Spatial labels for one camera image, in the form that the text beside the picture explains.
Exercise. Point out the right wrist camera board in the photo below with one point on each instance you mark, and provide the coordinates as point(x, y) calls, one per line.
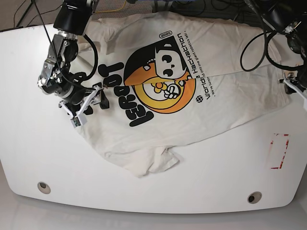
point(78, 121)

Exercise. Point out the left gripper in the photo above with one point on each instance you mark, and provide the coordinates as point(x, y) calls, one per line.
point(292, 85)

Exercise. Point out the right table cable grommet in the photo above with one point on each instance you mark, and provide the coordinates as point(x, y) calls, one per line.
point(254, 198)

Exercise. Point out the white t-shirt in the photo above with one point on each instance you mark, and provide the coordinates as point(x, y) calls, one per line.
point(172, 81)

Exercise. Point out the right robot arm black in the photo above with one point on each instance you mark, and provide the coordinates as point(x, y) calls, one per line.
point(56, 77)

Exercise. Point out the table cable grommet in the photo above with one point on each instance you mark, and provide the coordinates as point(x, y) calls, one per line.
point(254, 198)
point(44, 188)

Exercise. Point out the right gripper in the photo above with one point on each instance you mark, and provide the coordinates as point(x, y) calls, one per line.
point(81, 101)

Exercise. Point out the left table cable grommet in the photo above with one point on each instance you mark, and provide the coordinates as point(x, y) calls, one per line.
point(44, 188)

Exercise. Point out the red tape rectangle marking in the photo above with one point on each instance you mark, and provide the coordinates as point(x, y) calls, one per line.
point(277, 150)

